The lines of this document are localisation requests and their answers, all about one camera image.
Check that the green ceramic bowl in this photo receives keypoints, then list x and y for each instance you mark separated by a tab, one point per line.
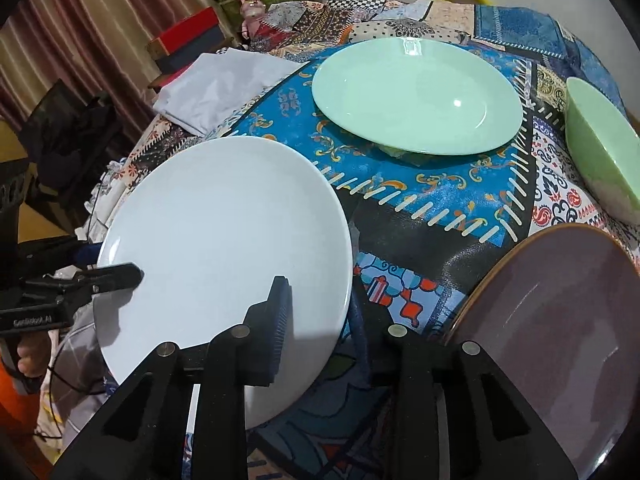
604	148

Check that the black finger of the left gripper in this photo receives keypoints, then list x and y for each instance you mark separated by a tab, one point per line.
107	279

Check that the patchwork patterned tablecloth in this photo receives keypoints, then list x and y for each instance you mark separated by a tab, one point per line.
429	230

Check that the pink rabbit toy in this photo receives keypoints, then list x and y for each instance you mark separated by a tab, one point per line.
252	12

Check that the red and navy box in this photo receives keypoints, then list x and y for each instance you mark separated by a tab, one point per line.
182	43

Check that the white ceramic plate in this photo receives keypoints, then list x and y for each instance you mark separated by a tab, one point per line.
210	229

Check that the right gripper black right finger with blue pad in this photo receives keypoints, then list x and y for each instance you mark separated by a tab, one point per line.
453	412

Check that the person's left hand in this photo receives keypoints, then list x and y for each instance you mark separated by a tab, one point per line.
34	352

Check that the white folded cloth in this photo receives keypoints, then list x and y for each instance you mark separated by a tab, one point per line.
217	84

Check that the striped brown curtain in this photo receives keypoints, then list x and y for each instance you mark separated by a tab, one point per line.
92	45

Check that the mint green plate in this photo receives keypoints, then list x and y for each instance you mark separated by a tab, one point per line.
419	96

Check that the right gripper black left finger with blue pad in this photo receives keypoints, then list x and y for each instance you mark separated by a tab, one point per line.
177	396

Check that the dark purple plate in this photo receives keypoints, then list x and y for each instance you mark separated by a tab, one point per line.
560	315

